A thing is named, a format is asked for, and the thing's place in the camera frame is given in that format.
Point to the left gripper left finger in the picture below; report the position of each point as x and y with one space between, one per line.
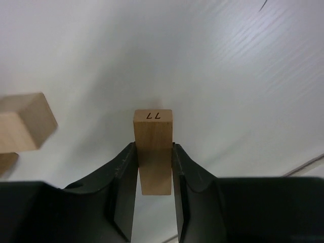
103 202

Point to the light wood hexagonal block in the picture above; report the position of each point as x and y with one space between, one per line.
26 122

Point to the long light wood block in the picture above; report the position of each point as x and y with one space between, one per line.
153 130

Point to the light wood cube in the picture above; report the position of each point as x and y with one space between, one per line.
7 162

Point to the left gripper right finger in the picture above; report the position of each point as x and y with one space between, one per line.
198 202

